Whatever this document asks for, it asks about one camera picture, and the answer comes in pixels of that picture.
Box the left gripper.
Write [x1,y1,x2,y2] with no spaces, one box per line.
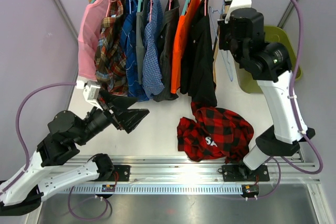
[75,88,150,146]

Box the red black plaid shirt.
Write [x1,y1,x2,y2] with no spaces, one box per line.
[177,102,254,163]

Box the light blue wire hanger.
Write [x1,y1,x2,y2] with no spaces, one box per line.
[208,0,234,82]

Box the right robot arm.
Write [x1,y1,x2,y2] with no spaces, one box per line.
[218,0,315,180]

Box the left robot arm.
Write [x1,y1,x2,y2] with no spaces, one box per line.
[1,88,149,216]

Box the blue striped shirt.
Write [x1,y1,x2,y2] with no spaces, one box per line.
[121,0,149,102]

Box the brown plaid shirt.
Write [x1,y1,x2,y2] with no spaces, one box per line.
[94,0,128,95]

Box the blue checked shirt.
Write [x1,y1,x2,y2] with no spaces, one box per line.
[142,0,164,99]

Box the pink shirt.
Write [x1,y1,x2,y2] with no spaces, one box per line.
[78,0,110,80]

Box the grey shirt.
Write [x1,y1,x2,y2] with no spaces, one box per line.
[136,0,149,84]

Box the dark pinstripe shirt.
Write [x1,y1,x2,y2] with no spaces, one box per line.
[153,0,180,102]

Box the orange shirt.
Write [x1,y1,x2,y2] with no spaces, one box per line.
[171,0,200,94]

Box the green plastic basket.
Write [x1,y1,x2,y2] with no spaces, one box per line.
[235,25,297,94]

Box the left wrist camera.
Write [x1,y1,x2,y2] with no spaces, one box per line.
[76,80,102,109]

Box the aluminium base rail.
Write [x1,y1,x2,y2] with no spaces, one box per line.
[25,156,335,223]

